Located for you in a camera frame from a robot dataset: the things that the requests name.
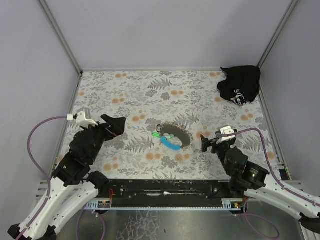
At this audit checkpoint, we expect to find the blue keyring handle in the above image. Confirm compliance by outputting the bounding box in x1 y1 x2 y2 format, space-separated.
160 136 181 151

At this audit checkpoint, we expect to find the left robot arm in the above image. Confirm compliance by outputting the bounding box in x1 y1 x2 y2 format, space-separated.
7 110 126 240

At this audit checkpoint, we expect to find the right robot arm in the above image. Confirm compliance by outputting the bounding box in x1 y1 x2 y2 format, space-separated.
200 135 320 234

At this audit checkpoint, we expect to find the green key tag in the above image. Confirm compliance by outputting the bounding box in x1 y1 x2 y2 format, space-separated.
151 132 161 138

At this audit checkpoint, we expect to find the dark blue key tag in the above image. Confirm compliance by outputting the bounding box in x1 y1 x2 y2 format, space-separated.
156 124 162 132

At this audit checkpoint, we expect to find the floral table mat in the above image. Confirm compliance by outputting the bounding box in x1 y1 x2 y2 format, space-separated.
72 71 279 180

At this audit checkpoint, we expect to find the black cloth bag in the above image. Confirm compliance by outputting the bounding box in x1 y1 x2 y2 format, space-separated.
217 65 261 106

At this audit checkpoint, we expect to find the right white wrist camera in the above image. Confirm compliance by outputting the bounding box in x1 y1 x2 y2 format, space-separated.
215 125 237 144

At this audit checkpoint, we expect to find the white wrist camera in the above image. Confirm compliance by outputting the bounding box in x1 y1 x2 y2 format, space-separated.
215 125 237 144
66 107 98 129

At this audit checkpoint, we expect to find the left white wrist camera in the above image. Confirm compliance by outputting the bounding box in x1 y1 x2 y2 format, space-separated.
66 107 98 129

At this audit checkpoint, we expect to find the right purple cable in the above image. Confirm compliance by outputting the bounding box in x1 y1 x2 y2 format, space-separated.
231 127 320 238

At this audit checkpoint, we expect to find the white cable duct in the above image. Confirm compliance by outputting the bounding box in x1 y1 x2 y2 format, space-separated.
83 199 241 213

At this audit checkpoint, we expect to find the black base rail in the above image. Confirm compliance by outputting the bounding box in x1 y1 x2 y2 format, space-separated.
99 179 244 207

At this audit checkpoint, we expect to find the left aluminium frame post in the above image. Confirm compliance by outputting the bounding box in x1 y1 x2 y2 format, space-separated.
37 0 83 76

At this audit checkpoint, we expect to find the aluminium frame post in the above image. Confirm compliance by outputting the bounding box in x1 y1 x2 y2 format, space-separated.
37 0 83 76
257 0 301 69

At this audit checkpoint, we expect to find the right aluminium frame post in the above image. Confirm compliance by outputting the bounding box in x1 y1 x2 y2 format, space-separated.
257 0 301 69

